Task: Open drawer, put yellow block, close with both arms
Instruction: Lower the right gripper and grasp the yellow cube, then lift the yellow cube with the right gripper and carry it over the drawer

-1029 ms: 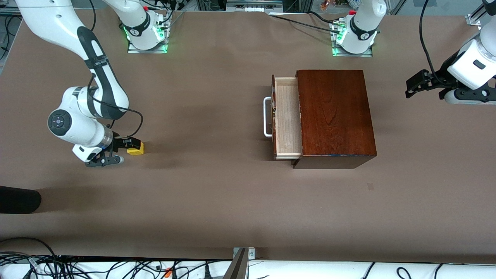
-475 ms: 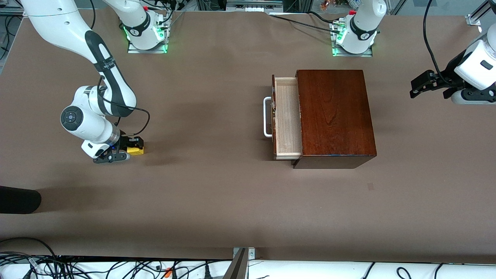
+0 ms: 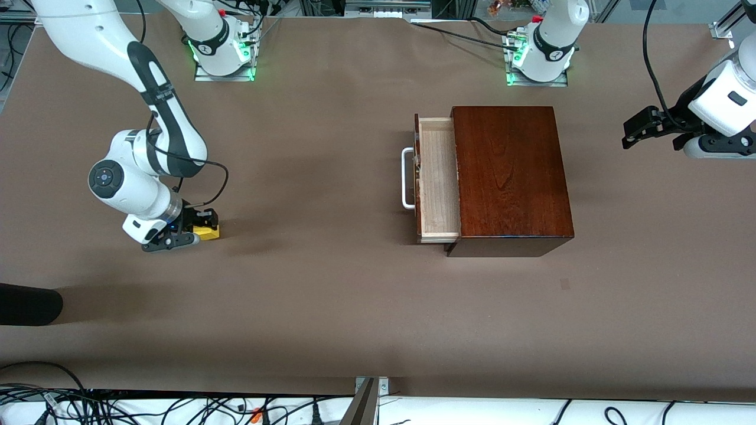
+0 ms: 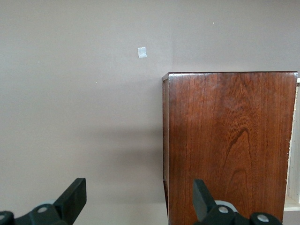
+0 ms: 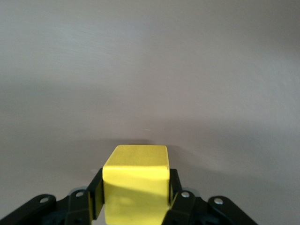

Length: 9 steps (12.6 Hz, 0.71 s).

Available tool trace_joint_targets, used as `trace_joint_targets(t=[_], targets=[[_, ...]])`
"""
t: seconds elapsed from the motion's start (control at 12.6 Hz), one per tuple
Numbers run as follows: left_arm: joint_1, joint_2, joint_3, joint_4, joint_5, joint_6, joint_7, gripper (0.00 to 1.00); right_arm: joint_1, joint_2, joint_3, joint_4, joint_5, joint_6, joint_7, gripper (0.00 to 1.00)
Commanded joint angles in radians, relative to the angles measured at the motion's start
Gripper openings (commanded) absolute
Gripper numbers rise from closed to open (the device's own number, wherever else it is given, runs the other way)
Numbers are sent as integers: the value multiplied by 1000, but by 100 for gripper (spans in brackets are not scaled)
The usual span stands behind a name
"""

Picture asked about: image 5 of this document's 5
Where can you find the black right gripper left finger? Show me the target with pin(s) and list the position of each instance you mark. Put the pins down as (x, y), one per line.
(77, 206)

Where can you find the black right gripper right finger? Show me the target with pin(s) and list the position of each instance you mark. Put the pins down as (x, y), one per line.
(187, 211)

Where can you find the yellow wooden block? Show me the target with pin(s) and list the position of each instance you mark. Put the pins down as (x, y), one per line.
(136, 182)

